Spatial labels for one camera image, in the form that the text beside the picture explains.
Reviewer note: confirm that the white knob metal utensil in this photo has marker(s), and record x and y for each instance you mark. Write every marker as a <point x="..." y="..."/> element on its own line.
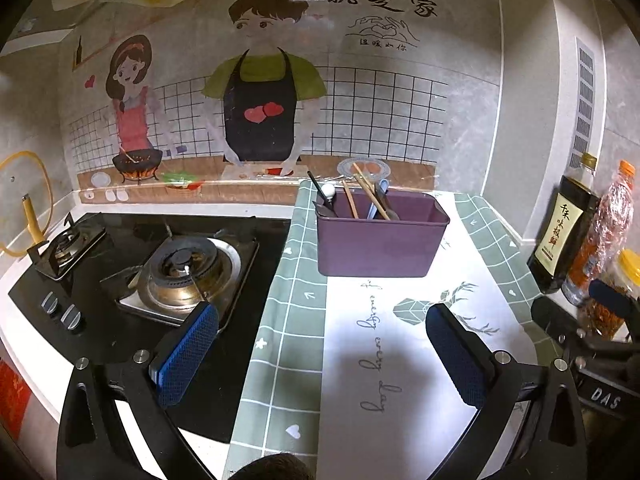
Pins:
<point x="328" y="192"/>

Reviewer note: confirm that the wooden chopstick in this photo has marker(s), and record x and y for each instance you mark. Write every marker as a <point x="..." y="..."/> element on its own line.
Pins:
<point x="368" y="188"/>
<point x="350" y="199"/>

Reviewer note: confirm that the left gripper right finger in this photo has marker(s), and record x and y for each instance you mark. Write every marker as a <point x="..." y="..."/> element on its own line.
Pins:
<point x="462" y="353"/>

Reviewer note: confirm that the dark soy sauce bottle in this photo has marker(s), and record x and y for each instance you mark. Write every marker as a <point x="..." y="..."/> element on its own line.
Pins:
<point x="572" y="209"/>

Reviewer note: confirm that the yellow lid jar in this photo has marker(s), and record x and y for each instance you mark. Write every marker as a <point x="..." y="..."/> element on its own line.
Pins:
<point x="622" y="274"/>

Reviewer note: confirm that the black handled dark spoon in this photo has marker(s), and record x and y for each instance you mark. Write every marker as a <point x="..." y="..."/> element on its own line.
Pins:
<point x="316" y="184"/>

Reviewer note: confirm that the purple plastic utensil holder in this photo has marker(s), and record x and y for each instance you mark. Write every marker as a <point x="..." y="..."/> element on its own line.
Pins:
<point x="360" y="247"/>

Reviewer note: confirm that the blue plastic rice spoon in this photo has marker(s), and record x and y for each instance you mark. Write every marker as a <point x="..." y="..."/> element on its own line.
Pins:
<point x="377" y="210"/>

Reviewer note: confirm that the green checkered table mat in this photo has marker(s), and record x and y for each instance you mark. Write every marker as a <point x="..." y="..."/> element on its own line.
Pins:
<point x="342" y="374"/>

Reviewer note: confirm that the chili flakes bag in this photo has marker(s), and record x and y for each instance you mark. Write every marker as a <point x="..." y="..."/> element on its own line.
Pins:
<point x="611" y="226"/>

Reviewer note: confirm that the orange cap plastic bottle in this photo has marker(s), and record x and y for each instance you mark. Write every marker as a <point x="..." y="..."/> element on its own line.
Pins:
<point x="575" y="287"/>

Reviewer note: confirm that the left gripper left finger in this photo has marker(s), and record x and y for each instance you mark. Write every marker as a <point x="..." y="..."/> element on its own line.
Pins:
<point x="180" y="353"/>

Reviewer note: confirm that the wooden chopstick in holder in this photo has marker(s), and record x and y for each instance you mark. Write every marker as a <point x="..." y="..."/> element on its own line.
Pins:
<point x="350" y="199"/>

